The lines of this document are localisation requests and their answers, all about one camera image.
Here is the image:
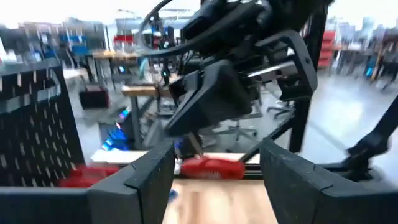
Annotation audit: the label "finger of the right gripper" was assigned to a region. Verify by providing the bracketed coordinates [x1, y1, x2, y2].
[166, 60, 254, 138]
[254, 29, 318, 102]

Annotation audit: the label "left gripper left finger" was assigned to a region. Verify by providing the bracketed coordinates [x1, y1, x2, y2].
[0, 138, 177, 224]

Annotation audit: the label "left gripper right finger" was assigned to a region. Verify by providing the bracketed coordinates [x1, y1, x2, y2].
[259, 136, 398, 224]

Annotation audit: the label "red storage bins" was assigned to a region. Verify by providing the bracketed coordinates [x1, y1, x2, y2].
[318, 29, 336, 68]

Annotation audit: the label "office chair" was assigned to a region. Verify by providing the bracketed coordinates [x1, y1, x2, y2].
[198, 118, 259, 144]

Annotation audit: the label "black computer with blue lights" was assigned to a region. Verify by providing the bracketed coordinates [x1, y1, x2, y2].
[99, 107, 133, 152]

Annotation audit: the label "wooden workbench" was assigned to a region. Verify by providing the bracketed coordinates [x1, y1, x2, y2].
[121, 83, 175, 150]

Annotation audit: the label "black metal pegboard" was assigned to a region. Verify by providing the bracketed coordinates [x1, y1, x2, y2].
[0, 58, 86, 187]

